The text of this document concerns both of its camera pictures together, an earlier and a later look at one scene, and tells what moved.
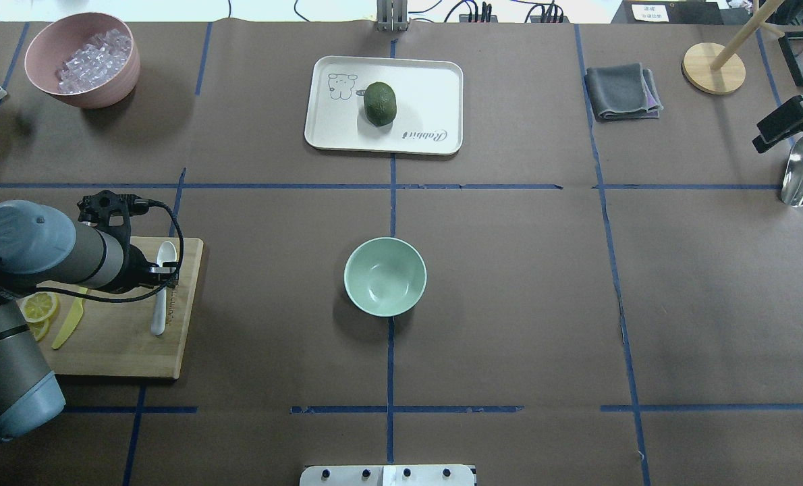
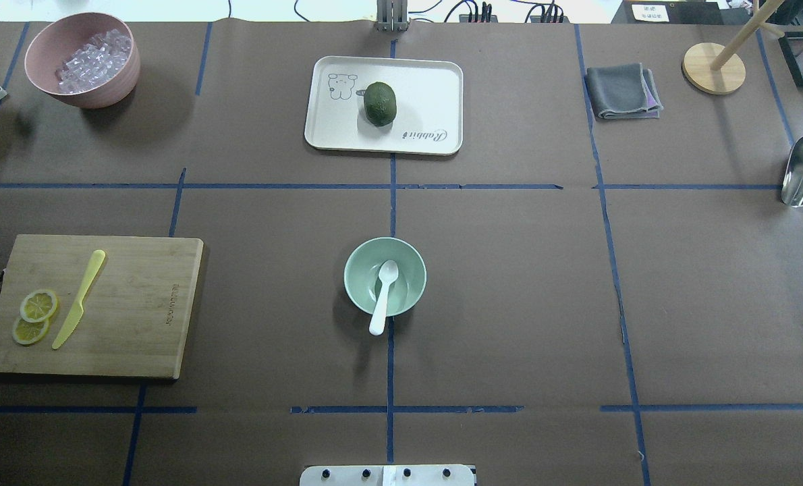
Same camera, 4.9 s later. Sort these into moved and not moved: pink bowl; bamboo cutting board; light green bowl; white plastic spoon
Moved: white plastic spoon
Not moved: pink bowl; light green bowl; bamboo cutting board
